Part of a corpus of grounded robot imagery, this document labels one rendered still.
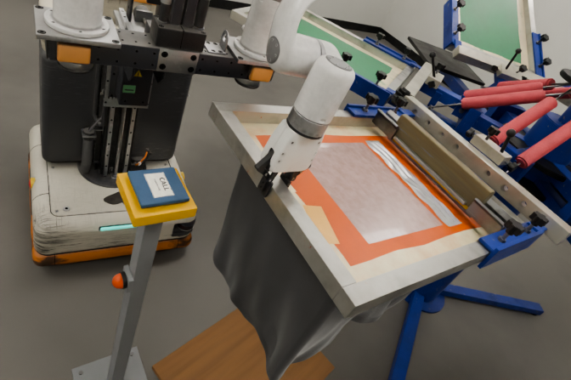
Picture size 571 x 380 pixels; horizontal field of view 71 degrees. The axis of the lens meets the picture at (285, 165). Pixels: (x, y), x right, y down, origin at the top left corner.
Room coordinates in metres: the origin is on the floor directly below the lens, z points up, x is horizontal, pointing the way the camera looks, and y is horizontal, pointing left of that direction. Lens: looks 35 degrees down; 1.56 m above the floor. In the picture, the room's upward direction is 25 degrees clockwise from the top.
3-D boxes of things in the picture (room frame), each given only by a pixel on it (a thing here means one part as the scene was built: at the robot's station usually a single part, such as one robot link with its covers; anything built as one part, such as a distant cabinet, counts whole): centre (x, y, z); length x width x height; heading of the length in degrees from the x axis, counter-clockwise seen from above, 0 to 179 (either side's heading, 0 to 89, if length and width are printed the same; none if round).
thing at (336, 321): (0.74, -0.37, 0.74); 0.46 x 0.04 x 0.42; 137
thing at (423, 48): (2.33, -0.78, 0.91); 1.34 x 0.41 x 0.08; 17
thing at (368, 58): (1.90, -0.09, 1.05); 1.08 x 0.61 x 0.23; 77
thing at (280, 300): (0.71, -0.05, 0.74); 0.45 x 0.03 x 0.43; 47
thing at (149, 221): (0.60, 0.22, 0.48); 0.22 x 0.22 x 0.96; 47
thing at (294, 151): (0.66, 0.00, 1.16); 0.10 x 0.08 x 0.11; 137
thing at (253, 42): (1.07, 0.22, 1.21); 0.16 x 0.13 x 0.15; 41
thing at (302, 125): (0.67, -0.01, 1.22); 0.09 x 0.07 x 0.03; 137
